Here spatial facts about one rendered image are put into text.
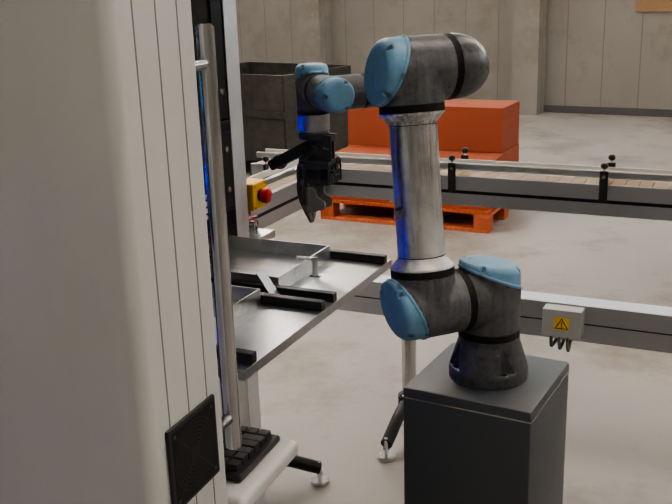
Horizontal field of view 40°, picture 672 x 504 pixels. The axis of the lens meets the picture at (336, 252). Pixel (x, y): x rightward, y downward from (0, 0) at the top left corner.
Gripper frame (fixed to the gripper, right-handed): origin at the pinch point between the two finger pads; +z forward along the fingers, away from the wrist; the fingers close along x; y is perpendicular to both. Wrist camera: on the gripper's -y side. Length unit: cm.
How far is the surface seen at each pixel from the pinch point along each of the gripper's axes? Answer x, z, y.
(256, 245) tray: 4.9, 10.1, -17.5
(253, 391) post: 9, 53, -23
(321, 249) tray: 1.5, 8.2, 2.3
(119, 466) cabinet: -107, 3, 27
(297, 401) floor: 93, 100, -55
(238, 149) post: 8.7, -13.2, -23.4
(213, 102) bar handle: -84, -38, 30
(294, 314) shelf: -31.6, 11.7, 12.0
